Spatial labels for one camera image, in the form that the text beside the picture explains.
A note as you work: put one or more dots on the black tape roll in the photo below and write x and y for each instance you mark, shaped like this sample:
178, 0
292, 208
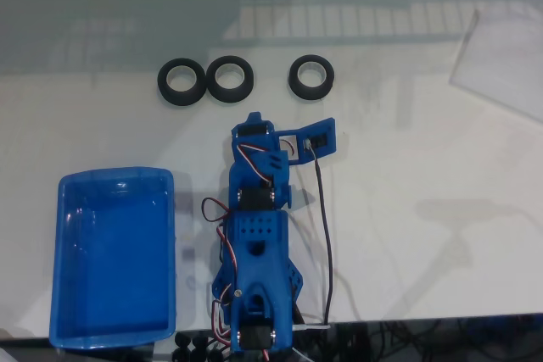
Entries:
229, 97
180, 99
311, 94

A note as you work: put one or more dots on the blue plastic bin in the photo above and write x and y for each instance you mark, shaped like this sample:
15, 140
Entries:
114, 252

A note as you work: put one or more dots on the black clamp knob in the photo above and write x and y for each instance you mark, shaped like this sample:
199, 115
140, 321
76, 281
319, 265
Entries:
199, 343
181, 341

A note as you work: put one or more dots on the clear acrylic sheet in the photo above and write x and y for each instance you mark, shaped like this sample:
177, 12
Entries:
500, 65

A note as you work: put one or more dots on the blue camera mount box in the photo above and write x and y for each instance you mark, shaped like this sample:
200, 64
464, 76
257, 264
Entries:
320, 137

